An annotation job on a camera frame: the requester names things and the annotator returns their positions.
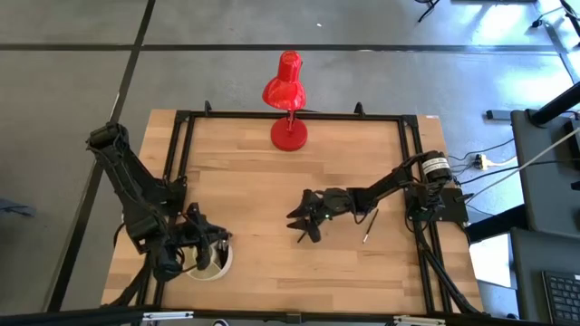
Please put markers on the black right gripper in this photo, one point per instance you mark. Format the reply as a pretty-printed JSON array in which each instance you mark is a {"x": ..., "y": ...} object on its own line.
[{"x": 340, "y": 200}]

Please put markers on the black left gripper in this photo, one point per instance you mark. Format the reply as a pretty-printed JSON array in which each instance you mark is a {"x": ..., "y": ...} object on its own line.
[{"x": 197, "y": 231}]

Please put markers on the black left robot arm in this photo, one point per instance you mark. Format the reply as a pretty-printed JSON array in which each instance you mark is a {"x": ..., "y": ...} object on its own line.
[{"x": 131, "y": 181}]

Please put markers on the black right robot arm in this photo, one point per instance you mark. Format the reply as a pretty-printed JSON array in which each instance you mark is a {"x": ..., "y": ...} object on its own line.
[{"x": 394, "y": 181}]

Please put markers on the round cream divided container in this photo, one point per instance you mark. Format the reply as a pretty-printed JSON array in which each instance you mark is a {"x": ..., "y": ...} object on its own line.
[{"x": 213, "y": 273}]

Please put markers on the red desk lamp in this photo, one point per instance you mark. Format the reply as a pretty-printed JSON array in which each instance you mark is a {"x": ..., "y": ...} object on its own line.
[{"x": 289, "y": 136}]

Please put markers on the black table clamp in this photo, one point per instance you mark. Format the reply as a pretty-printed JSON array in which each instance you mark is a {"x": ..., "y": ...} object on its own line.
[
  {"x": 359, "y": 109},
  {"x": 207, "y": 108}
]

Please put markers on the black crossbeam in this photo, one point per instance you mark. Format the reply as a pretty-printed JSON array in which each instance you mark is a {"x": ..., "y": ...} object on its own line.
[{"x": 90, "y": 317}]

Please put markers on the dark bluish floor object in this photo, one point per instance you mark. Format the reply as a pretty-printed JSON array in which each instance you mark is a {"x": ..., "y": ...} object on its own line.
[{"x": 16, "y": 209}]

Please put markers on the grey floor box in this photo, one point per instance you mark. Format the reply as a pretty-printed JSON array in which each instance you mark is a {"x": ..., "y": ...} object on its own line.
[{"x": 500, "y": 115}]

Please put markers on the grey desk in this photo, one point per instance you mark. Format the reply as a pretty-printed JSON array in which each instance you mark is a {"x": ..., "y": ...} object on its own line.
[
  {"x": 528, "y": 271},
  {"x": 548, "y": 194}
]

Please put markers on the black chair base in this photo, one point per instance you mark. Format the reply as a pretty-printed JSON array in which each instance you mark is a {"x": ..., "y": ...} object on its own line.
[{"x": 428, "y": 6}]

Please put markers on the black keyboard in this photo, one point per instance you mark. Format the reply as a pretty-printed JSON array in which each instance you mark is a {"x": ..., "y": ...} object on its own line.
[{"x": 564, "y": 296}]

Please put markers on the black pole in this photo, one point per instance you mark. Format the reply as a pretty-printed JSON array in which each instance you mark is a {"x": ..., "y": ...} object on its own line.
[{"x": 557, "y": 103}]

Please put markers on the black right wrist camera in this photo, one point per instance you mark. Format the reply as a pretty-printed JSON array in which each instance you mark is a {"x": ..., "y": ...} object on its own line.
[{"x": 327, "y": 218}]

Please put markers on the silver bracket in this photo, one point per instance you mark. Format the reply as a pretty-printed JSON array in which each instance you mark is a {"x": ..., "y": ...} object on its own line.
[
  {"x": 167, "y": 316},
  {"x": 419, "y": 321}
]

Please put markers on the black table-level camera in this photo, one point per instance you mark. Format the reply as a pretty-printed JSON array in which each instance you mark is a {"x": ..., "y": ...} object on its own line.
[{"x": 293, "y": 318}]

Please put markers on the black aluminium table frame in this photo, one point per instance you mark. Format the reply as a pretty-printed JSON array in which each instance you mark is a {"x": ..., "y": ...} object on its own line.
[{"x": 235, "y": 116}]

